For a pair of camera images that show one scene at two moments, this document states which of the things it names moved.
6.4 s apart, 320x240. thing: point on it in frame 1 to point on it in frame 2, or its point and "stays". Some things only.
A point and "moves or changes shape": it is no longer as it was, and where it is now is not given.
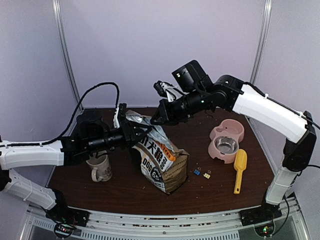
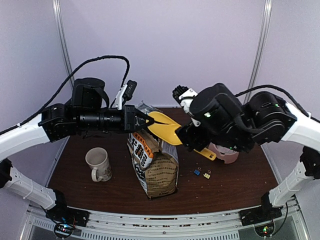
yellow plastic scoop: x=240 y=164 to x=166 y=129
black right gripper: x=167 y=116 to x=189 y=138
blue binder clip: x=197 y=172 stays
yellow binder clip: x=206 y=175 stays
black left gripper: x=129 y=133 to x=130 y=112
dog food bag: x=162 y=162 moves or changes shape
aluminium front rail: x=217 y=225 stays
